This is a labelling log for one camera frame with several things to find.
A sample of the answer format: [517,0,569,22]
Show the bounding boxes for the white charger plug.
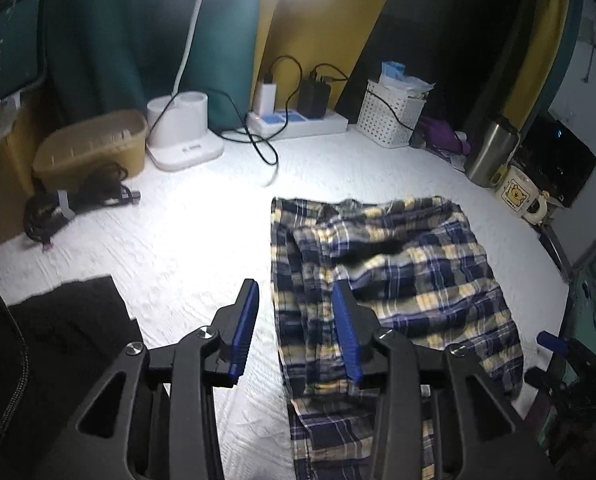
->
[252,80,277,117]

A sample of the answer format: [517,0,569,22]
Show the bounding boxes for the stainless steel tumbler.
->
[465,115,520,188]

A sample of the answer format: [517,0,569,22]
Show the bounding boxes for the black garment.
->
[0,276,142,464]

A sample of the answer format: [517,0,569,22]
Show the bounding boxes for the white desk lamp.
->
[144,0,314,172]

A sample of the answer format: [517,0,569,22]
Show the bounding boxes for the black coiled cable bundle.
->
[23,164,142,252]

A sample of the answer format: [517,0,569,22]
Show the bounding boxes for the purple cloth item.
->
[417,116,470,155]

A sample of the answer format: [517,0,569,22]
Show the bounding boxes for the white cartoon mug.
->
[494,166,550,226]

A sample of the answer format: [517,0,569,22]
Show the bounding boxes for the white power strip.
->
[247,110,349,140]

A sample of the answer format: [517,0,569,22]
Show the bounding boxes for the blue plaid pants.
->
[271,196,524,479]

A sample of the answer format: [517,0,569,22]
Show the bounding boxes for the black power cable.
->
[207,55,352,189]

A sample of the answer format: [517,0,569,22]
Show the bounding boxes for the teal curtain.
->
[45,0,260,129]

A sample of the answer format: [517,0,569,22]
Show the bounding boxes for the tan oval basket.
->
[32,110,148,191]

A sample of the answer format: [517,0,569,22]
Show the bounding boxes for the black power adapter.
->
[297,78,330,119]

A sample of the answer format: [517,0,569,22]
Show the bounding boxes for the white slotted storage basket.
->
[355,61,435,148]

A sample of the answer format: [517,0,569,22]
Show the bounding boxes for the yellow curtain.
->
[251,0,387,86]

